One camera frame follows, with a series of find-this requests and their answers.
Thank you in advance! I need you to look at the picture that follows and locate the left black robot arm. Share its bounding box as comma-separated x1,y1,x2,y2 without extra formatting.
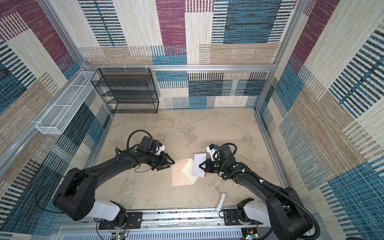
53,136,175,229

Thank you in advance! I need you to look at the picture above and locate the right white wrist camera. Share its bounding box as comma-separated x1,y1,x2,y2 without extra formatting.
206,144,220,161

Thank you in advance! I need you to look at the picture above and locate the white wire mesh basket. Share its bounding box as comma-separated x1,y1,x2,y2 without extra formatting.
36,71,95,135

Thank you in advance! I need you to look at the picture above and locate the aluminium mounting rail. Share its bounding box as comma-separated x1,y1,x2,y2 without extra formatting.
50,208,277,240

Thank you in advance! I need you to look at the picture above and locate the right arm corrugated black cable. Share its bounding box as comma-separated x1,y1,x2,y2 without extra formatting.
218,142,321,240

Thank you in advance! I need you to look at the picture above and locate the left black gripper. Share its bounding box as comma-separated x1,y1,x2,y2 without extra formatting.
145,151,176,170

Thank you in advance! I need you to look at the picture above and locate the black wire mesh shelf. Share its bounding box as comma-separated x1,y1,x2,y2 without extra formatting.
91,68,159,114

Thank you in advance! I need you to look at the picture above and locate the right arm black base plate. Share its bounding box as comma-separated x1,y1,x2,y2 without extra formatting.
219,209,263,226

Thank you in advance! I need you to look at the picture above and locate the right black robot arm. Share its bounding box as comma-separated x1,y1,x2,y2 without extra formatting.
199,143,321,240

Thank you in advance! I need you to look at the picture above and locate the white glue stick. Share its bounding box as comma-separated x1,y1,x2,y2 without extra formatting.
216,193,226,213

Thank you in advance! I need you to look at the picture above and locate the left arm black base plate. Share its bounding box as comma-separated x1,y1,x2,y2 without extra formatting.
98,212,143,231

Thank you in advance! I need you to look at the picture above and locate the pink red letter card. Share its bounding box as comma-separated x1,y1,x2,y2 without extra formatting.
193,153,207,177

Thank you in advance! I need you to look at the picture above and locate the pale pink envelope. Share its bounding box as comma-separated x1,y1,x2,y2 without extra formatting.
171,158,198,187

